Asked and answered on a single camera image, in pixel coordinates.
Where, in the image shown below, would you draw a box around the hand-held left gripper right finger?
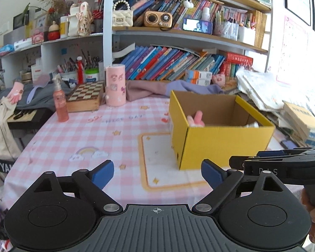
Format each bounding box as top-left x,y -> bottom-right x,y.
192,159 -> 284,215

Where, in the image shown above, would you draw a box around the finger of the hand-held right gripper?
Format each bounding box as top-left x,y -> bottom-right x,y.
257,146 -> 315,158
230,154 -> 315,169

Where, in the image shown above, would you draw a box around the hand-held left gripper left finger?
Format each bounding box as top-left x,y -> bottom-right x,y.
33,160 -> 124,215

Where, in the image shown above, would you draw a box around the yellow cardboard box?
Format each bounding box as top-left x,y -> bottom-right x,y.
168,90 -> 276,171

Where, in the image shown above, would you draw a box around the pink plush toy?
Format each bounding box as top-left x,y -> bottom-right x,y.
187,110 -> 206,128

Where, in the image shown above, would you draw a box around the stack of books and papers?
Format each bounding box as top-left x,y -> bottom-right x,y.
272,108 -> 315,150
236,67 -> 285,112

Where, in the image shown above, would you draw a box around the pink checked tablecloth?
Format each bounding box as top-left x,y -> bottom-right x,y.
1,94 -> 305,210

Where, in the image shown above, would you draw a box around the brown cardboard package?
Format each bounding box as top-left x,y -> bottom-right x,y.
282,101 -> 315,139

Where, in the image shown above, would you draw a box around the wooden chessboard box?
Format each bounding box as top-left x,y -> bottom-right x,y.
66,81 -> 105,113

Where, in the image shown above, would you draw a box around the pink spray bottle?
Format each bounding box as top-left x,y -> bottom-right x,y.
52,73 -> 69,122

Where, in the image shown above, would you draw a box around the pink stickered cylindrical device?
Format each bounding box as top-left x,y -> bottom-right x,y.
105,64 -> 126,107

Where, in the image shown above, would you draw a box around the black electronic keyboard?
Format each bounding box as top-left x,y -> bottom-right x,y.
7,108 -> 54,132

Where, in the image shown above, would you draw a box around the pink pig plush doll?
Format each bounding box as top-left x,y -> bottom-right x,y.
212,73 -> 226,87

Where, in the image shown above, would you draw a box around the lavender cloth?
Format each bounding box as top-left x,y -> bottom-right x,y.
157,80 -> 225,96

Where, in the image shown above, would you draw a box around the thin wooden board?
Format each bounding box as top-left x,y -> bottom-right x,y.
13,109 -> 38,122

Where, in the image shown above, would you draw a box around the white orange medicine box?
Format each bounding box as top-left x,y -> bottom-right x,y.
186,70 -> 213,80
186,79 -> 212,86

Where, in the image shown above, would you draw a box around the grey sweatshirt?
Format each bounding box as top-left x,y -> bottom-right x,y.
0,83 -> 74,109

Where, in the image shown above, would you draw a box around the white jar green lid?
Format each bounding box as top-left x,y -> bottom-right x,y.
84,68 -> 100,83

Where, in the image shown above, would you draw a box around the black scissors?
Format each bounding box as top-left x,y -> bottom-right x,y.
14,110 -> 32,120

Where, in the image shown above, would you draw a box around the black printed dust cover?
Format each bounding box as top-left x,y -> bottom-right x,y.
0,157 -> 19,175

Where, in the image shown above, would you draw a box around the red tassel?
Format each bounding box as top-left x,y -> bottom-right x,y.
76,56 -> 84,84

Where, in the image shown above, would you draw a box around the purple hairbrush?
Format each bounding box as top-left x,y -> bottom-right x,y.
26,75 -> 51,105

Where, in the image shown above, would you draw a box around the cup of pens and brushes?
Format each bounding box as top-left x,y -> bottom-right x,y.
56,50 -> 100,74

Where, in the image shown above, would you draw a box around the cream tote bag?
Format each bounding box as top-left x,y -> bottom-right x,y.
0,97 -> 21,163

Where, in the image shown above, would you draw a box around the pink glove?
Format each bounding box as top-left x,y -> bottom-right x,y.
7,82 -> 25,105

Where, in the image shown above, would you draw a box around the white storage box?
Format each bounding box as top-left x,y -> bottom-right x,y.
238,26 -> 256,46

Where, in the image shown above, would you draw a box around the white red-label box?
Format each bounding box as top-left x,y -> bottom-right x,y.
31,64 -> 44,83

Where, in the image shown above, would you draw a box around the long row of colourful books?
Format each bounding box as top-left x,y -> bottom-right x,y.
121,45 -> 254,82

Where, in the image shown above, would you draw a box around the row of tan booklets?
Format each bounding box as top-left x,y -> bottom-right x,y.
253,10 -> 268,48

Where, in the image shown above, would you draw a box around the clear holder of pens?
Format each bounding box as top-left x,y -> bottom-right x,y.
214,12 -> 239,41

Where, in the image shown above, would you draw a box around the white pegboard shelf unit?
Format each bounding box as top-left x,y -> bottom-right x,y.
0,33 -> 105,84

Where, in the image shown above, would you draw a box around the smartphone with lit screen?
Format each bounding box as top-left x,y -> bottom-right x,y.
183,18 -> 214,34

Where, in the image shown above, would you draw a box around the red wooden doll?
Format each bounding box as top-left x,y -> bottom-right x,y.
48,21 -> 61,41

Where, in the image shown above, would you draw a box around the white yellow-label bottle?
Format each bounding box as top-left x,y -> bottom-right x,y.
59,16 -> 69,38

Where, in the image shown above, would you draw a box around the pink gift box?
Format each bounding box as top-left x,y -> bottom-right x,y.
31,30 -> 45,44

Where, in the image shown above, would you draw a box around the flat white box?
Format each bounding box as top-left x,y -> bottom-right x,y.
14,38 -> 32,50

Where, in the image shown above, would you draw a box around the white quilted pearl handbag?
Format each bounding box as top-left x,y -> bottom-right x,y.
112,0 -> 134,27

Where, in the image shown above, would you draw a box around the wooden retro radio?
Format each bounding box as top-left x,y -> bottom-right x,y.
143,10 -> 173,29

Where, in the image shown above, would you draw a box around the white wooden bookshelf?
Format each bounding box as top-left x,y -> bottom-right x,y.
102,0 -> 273,69

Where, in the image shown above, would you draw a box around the shelf books behind radio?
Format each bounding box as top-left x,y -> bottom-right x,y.
133,0 -> 254,29

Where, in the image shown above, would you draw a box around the dried flower bouquet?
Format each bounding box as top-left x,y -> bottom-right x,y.
38,0 -> 70,24

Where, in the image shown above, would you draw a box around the pink wall poster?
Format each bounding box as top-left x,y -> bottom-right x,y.
276,16 -> 309,86

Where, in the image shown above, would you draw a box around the small black photo frame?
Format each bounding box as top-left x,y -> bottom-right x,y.
13,10 -> 30,30

